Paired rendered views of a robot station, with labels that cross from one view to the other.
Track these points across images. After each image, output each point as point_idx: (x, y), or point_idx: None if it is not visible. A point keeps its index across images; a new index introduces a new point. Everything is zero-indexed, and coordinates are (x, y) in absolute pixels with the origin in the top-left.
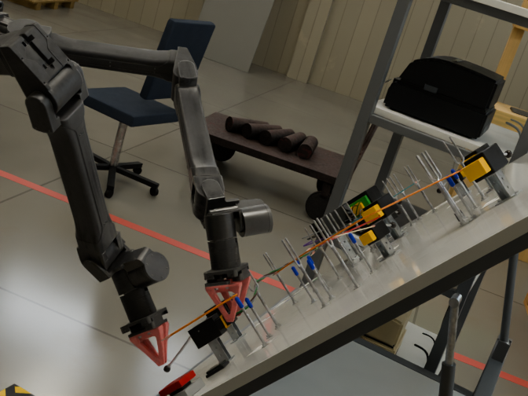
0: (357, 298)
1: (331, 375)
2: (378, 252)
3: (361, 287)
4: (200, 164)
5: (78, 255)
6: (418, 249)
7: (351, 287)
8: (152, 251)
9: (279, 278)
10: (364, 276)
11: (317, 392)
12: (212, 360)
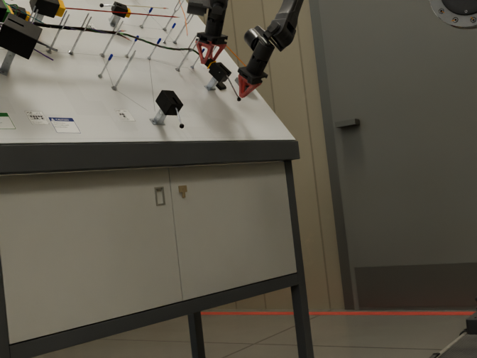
0: (187, 24)
1: None
2: (61, 37)
3: (169, 27)
4: None
5: (294, 35)
6: (137, 8)
7: (155, 34)
8: (254, 28)
9: (125, 70)
10: (140, 31)
11: None
12: (192, 119)
